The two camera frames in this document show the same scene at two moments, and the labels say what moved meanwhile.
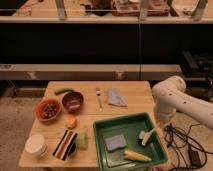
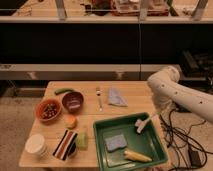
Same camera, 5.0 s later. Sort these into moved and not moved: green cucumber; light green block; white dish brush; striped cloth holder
Moved: white dish brush
Not moved: striped cloth holder; light green block; green cucumber
